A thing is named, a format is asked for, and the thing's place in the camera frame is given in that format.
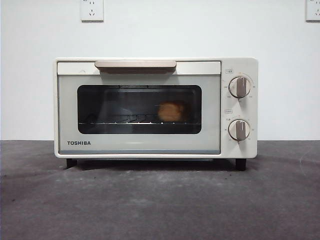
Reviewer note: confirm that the white wall socket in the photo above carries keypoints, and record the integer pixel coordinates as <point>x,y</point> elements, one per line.
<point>91,11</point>
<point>313,11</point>

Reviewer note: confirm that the beige oven knob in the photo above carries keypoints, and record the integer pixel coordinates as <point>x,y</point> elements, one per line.
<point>239,129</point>
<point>240,86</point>

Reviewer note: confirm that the cream white toaster oven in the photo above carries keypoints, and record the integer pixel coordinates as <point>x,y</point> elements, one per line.
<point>253,112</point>

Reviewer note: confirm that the golden bread loaf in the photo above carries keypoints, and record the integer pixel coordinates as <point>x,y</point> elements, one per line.
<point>171,111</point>

